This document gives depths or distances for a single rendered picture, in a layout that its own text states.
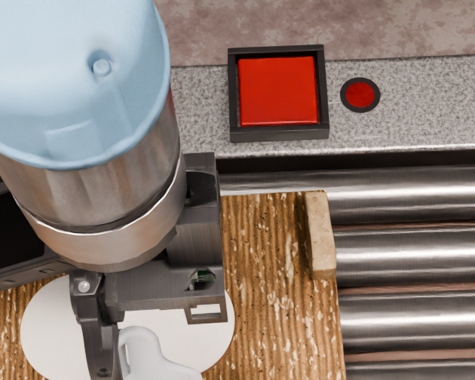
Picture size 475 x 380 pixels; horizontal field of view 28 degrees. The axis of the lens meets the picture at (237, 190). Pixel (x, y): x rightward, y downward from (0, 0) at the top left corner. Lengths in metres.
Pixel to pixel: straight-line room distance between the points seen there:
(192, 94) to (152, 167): 0.39
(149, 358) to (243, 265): 0.15
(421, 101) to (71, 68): 0.49
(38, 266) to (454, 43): 1.48
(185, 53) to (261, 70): 1.11
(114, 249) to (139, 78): 0.11
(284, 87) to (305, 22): 1.15
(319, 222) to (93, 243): 0.28
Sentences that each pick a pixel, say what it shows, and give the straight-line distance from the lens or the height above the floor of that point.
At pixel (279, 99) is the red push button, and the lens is 0.73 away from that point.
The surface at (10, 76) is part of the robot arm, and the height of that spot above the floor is 1.32.
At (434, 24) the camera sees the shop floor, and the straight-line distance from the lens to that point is 1.90.
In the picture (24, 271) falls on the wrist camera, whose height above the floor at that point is 1.13.
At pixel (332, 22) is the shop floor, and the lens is 1.88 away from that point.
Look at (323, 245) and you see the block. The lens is 0.65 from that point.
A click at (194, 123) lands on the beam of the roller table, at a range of 0.74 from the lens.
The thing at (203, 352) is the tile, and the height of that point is 0.94.
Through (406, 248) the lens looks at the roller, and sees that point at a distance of 0.70.
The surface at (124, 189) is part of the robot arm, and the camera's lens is 0.36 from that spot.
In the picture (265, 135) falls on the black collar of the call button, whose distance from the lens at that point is 0.72.
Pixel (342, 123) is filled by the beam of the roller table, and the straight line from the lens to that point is 0.74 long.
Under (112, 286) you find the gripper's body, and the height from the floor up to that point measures 1.11.
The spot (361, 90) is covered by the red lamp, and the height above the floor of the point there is 0.92.
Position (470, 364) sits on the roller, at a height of 0.92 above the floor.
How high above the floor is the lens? 1.57
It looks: 67 degrees down
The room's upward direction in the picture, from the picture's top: 5 degrees counter-clockwise
